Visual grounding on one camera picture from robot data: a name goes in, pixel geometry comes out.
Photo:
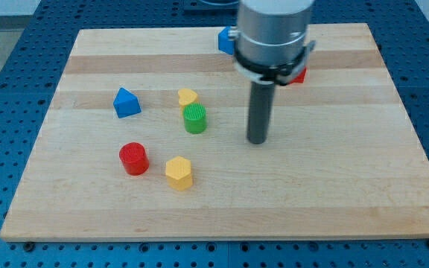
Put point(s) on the yellow heart block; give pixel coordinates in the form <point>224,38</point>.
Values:
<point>186,97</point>

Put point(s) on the wooden board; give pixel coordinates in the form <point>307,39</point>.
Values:
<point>341,160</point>

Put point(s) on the blue block behind arm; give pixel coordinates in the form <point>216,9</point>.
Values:
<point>224,43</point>

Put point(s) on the red circle block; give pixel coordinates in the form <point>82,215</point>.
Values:
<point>134,158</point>

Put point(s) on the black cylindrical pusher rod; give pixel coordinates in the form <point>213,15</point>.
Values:
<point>261,101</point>

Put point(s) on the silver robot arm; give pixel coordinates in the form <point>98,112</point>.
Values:
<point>270,50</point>

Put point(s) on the red block behind arm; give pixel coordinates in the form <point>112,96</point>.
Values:
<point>300,78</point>

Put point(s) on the blue perforated table plate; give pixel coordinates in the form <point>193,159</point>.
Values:
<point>31,74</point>

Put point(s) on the green circle block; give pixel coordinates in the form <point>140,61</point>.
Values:
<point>194,116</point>

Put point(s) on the yellow hexagon block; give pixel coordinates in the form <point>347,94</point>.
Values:
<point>178,173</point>

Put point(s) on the blue triangle block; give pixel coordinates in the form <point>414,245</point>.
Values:
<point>126,103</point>

